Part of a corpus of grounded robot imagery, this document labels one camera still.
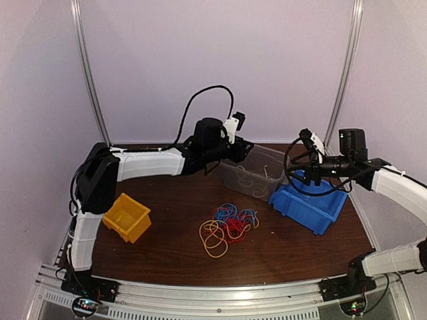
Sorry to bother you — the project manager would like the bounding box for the clear grey plastic container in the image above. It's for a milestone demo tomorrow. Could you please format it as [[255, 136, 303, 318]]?
[[220, 145, 286, 202]]

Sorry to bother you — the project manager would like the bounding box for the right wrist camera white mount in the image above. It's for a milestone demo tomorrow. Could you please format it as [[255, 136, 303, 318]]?
[[299, 129, 325, 164]]

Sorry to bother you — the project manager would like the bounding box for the yellow plastic bin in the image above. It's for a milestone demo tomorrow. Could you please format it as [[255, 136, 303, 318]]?
[[103, 193, 151, 244]]

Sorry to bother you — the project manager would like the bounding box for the red cable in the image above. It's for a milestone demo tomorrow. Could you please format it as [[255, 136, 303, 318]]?
[[222, 213, 251, 246]]

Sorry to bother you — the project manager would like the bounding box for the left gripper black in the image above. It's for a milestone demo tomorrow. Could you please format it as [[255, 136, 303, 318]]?
[[205, 135, 256, 163]]

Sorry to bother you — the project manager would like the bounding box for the left aluminium corner post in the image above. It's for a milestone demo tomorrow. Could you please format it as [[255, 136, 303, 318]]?
[[70, 0, 112, 147]]

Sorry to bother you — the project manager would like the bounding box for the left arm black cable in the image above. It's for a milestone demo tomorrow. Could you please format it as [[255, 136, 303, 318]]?
[[159, 85, 235, 151]]

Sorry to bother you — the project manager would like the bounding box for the blue cable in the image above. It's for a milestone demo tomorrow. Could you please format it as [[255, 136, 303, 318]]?
[[213, 202, 260, 231]]

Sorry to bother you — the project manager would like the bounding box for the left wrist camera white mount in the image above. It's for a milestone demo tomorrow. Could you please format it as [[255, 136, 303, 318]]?
[[224, 111, 246, 144]]

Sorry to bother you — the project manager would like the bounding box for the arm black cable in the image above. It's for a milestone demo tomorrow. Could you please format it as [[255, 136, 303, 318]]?
[[159, 85, 235, 151], [283, 136, 354, 197]]

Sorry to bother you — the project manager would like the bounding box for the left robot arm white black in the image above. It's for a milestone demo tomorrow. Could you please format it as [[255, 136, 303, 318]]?
[[65, 113, 254, 296]]

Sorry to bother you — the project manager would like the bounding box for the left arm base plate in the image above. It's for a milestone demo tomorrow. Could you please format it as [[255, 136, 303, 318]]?
[[61, 271, 119, 303]]

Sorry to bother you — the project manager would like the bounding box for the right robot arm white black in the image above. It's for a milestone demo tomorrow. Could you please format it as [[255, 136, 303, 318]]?
[[284, 128, 426, 295]]

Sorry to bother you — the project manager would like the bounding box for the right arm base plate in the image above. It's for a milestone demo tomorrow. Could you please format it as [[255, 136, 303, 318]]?
[[318, 275, 377, 302]]

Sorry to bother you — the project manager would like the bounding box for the right aluminium corner post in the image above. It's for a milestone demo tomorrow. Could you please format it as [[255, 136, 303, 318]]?
[[324, 0, 364, 150]]

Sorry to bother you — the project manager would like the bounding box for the aluminium corner post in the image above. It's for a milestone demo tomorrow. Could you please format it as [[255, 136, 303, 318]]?
[[70, 0, 112, 147], [324, 0, 364, 150]]

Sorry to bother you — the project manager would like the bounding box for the yellow cable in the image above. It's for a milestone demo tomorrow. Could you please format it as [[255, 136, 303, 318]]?
[[235, 165, 273, 197], [199, 218, 231, 259]]

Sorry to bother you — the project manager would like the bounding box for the blue plastic bin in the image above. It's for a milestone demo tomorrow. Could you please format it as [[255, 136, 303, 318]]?
[[269, 179, 348, 235]]

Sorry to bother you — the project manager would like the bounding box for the aluminium front rail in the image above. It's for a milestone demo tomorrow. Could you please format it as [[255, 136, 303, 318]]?
[[23, 264, 414, 319]]

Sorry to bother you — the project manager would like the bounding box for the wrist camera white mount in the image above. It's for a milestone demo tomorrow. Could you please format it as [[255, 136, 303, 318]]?
[[299, 129, 325, 164], [224, 111, 246, 144]]

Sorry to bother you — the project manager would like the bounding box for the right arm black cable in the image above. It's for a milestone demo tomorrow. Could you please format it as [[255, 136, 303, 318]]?
[[283, 136, 354, 197]]

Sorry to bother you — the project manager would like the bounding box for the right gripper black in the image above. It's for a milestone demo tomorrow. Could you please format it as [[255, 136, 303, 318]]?
[[286, 149, 354, 186]]

